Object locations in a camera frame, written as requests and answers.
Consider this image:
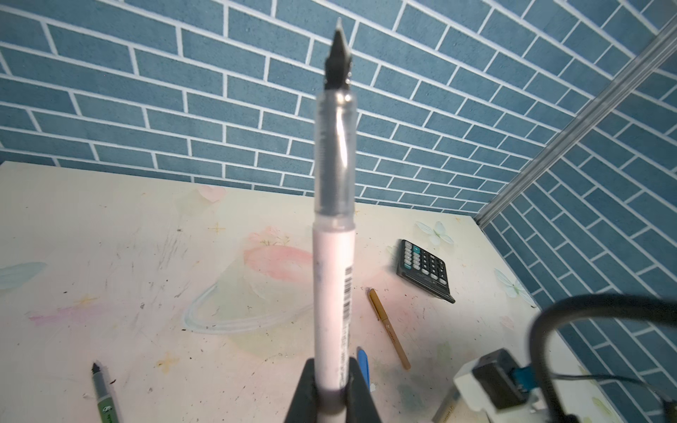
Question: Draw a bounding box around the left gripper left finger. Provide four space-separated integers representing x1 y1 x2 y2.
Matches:
284 358 318 423

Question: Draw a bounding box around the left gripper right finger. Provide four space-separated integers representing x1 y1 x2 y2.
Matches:
346 357 382 423

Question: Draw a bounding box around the brown pen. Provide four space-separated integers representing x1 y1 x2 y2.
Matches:
368 288 411 370

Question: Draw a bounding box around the green pen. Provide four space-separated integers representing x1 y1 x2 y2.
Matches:
92 362 120 423

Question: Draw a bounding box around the pink pen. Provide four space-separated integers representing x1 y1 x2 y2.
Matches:
312 23 356 422

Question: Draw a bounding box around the blue pen cap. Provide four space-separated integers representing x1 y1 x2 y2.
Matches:
357 347 371 389

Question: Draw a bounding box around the black calculator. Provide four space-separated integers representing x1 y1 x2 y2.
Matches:
396 240 456 304

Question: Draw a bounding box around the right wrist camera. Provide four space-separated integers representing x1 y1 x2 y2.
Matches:
432 348 549 422

